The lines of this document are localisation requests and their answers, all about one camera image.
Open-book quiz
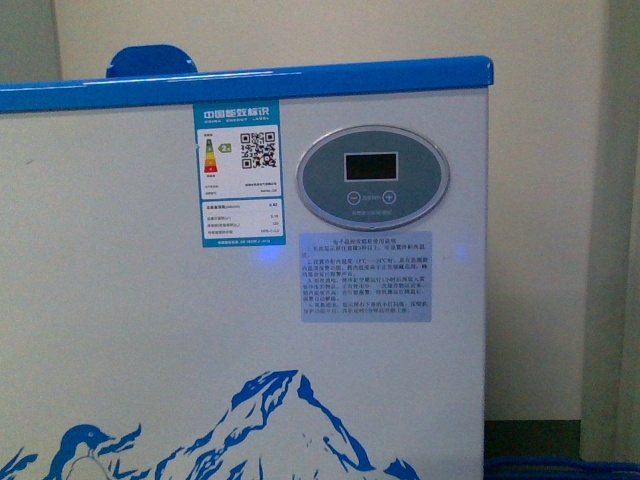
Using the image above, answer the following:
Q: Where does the pale blue instruction sticker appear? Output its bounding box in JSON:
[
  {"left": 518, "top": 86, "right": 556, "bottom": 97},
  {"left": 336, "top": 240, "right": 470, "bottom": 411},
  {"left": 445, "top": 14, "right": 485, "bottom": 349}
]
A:
[{"left": 299, "top": 231, "right": 433, "bottom": 323}]

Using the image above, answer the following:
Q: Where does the white chest freezer body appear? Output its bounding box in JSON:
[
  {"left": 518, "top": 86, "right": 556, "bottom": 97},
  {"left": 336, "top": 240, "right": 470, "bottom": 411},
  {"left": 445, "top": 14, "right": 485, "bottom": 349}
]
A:
[{"left": 1, "top": 89, "right": 488, "bottom": 479}]

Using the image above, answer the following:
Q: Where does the oval grey control panel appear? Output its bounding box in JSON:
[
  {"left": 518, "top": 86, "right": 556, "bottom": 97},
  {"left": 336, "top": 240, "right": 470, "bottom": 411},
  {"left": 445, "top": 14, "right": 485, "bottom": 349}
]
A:
[{"left": 296, "top": 125, "right": 450, "bottom": 231}]

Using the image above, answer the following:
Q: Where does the blue energy label sticker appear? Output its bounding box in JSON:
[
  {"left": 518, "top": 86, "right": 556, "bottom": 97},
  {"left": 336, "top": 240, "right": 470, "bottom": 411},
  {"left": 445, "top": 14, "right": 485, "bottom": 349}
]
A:
[{"left": 193, "top": 100, "right": 286, "bottom": 248}]

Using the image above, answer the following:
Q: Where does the blue freezer lid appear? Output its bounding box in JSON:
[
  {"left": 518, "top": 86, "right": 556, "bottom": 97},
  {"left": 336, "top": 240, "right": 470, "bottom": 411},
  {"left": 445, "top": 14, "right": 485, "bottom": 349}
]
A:
[{"left": 1, "top": 55, "right": 494, "bottom": 114}]

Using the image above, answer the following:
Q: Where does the blue lid hinge cover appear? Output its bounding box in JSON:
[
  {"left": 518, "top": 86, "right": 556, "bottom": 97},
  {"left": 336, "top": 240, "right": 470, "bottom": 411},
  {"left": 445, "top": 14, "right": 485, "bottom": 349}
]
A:
[{"left": 106, "top": 44, "right": 198, "bottom": 78}]

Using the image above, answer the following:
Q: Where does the blue cable bundle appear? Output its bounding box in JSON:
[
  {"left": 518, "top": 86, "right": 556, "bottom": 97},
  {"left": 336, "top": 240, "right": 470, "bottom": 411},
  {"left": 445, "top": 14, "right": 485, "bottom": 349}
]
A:
[{"left": 483, "top": 455, "right": 640, "bottom": 480}]

